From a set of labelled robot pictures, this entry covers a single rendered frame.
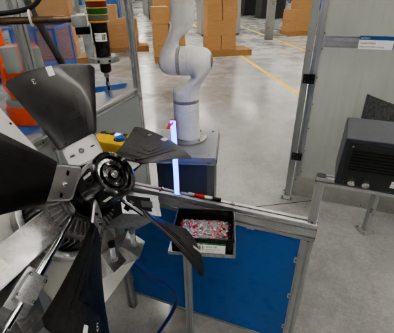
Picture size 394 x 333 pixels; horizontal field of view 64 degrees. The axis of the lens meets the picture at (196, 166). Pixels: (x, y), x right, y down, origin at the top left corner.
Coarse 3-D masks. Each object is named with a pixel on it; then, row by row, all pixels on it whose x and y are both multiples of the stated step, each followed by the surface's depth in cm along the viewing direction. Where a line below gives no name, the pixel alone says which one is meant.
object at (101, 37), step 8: (96, 24) 68; (104, 24) 69; (96, 32) 69; (104, 32) 69; (96, 40) 70; (104, 40) 70; (96, 48) 71; (104, 48) 71; (104, 56) 71; (104, 64) 72; (104, 72) 74
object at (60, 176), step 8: (56, 168) 69; (64, 168) 71; (72, 168) 72; (80, 168) 73; (56, 176) 70; (64, 176) 71; (72, 176) 73; (56, 184) 71; (72, 184) 74; (56, 192) 72; (64, 192) 73; (72, 192) 75; (48, 200) 71; (56, 200) 72; (64, 200) 74
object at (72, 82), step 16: (64, 64) 86; (80, 64) 88; (16, 80) 81; (48, 80) 83; (64, 80) 84; (80, 80) 85; (16, 96) 80; (32, 96) 81; (48, 96) 82; (64, 96) 82; (80, 96) 83; (32, 112) 80; (48, 112) 81; (64, 112) 81; (80, 112) 81; (48, 128) 80; (64, 128) 80; (80, 128) 80; (64, 144) 79
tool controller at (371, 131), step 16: (352, 128) 93; (368, 128) 92; (384, 128) 91; (352, 144) 90; (368, 144) 89; (384, 144) 87; (336, 160) 108; (352, 160) 94; (368, 160) 92; (384, 160) 90; (336, 176) 101; (352, 176) 98; (368, 176) 96; (384, 176) 94
